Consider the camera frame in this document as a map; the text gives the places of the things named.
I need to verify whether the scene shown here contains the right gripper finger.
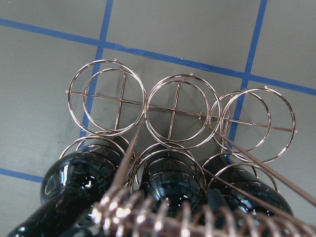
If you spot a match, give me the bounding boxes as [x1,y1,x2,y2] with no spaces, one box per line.
[207,189,229,222]

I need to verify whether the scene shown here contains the black wine bottle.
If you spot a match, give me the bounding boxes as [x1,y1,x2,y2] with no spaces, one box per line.
[140,170,204,217]
[6,134,131,237]

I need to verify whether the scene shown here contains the black wine bottle in basket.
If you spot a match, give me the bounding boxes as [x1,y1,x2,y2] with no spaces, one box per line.
[6,134,131,237]

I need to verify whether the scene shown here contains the copper wire wine basket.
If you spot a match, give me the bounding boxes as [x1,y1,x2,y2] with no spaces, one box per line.
[59,58,316,237]

